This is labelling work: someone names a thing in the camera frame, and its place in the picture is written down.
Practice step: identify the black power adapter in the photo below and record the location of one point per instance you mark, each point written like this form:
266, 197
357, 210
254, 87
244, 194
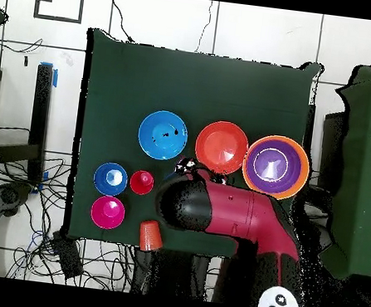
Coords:
67, 257

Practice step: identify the dark green table cloth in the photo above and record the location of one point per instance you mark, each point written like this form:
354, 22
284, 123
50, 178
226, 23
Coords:
197, 88

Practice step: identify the purple bowl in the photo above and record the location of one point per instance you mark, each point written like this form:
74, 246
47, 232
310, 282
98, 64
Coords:
263, 176

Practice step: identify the large orange bowl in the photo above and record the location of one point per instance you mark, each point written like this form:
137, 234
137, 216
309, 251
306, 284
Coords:
303, 178

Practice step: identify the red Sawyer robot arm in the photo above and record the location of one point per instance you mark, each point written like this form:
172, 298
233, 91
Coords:
231, 216

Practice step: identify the orange cup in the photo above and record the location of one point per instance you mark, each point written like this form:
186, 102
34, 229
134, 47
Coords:
151, 236

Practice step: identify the small pink bowl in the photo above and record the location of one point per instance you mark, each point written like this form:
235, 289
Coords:
100, 216

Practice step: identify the red-orange bowl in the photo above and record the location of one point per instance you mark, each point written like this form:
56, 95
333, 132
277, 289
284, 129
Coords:
221, 148

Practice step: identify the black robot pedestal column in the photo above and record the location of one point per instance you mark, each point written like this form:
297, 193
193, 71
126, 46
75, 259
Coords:
174, 272

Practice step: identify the red cup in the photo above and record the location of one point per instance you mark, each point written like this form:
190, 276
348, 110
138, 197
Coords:
141, 185

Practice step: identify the black stand post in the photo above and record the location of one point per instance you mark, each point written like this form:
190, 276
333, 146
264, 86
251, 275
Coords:
41, 109

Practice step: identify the small dark blue bowl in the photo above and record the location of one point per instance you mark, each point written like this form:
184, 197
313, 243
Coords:
102, 180

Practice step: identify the light blue bowl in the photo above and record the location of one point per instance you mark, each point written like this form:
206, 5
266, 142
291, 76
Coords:
162, 135

